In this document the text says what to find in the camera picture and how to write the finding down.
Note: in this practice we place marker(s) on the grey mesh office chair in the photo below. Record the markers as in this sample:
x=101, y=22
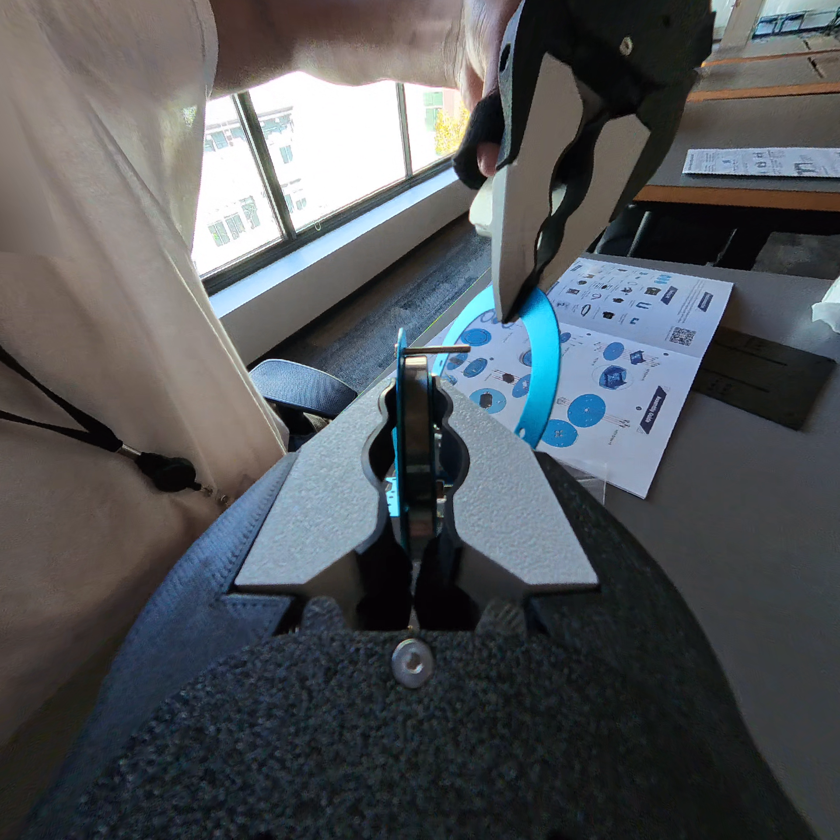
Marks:
x=302, y=390

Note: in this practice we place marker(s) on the white crumpled wrap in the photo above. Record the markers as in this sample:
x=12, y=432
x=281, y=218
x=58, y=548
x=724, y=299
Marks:
x=828, y=305

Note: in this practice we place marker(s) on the blue round bearing base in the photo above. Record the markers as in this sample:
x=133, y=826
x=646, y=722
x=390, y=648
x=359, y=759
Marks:
x=415, y=426

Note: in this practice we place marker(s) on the black flat plate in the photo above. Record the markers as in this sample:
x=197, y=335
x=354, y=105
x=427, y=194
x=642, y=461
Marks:
x=761, y=380

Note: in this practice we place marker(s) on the printed assembly guide sheet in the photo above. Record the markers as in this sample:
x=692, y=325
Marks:
x=689, y=387

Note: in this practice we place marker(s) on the white printed paper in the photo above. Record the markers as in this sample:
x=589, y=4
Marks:
x=754, y=162

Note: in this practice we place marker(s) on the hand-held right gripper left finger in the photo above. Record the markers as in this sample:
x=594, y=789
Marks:
x=315, y=518

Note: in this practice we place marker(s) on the office window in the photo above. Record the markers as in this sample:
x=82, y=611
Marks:
x=328, y=151

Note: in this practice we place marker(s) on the long metal screw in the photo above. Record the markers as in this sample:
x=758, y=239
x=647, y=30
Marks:
x=439, y=349

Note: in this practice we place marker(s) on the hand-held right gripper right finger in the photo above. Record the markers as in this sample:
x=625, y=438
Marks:
x=518, y=518

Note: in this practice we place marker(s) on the person's left hand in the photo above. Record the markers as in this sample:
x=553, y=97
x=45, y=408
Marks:
x=482, y=52

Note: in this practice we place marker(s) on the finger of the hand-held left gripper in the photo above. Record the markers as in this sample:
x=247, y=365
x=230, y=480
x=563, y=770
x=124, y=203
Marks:
x=525, y=216
x=613, y=170

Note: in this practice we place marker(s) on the person's left forearm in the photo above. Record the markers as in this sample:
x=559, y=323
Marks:
x=341, y=39

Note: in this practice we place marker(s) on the wooden office table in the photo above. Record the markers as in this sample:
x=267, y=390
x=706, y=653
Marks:
x=741, y=124

